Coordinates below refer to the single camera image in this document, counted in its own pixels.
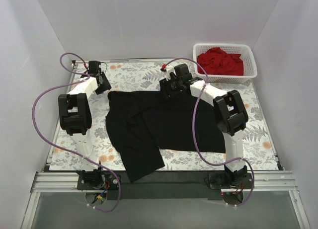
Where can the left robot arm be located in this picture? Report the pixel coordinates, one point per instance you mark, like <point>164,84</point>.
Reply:
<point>76,120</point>

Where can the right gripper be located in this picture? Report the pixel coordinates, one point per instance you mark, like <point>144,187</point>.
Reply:
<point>165,86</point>

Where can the black t-shirt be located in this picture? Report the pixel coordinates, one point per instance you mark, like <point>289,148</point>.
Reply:
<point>141,123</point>

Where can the white plastic basket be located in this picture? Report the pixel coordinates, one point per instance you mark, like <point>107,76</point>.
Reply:
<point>246,55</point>

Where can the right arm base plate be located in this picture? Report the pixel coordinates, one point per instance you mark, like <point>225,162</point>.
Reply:
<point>221,180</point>

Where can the aluminium table frame rail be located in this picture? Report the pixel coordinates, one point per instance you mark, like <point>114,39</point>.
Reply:
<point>166,200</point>

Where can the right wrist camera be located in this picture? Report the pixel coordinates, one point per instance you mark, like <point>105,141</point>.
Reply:
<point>169,72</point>

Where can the red t-shirt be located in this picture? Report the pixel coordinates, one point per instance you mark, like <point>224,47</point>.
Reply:
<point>215,61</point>

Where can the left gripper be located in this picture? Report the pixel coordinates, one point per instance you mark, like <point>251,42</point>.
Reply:
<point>104,84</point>

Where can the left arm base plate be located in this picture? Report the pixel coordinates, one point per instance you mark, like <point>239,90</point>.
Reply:
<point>111,181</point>

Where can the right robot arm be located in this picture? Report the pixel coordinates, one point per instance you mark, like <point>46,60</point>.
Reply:
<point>230,115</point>

